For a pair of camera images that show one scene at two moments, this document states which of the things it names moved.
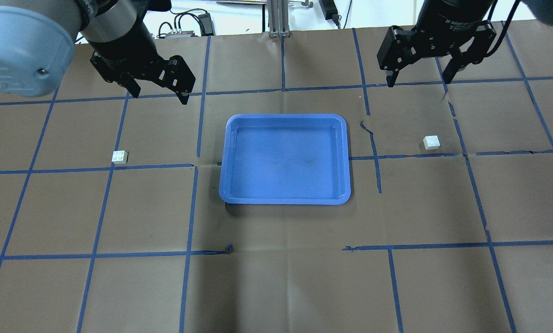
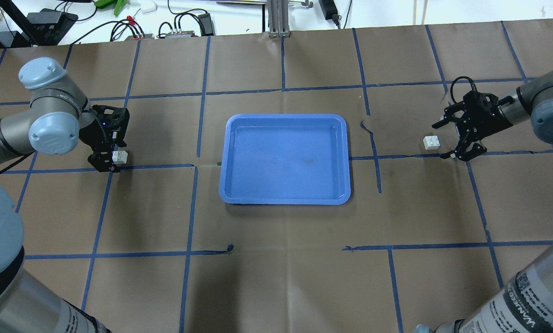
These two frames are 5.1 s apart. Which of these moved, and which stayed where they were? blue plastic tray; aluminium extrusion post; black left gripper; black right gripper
Moved: black right gripper; black left gripper
Stayed: aluminium extrusion post; blue plastic tray
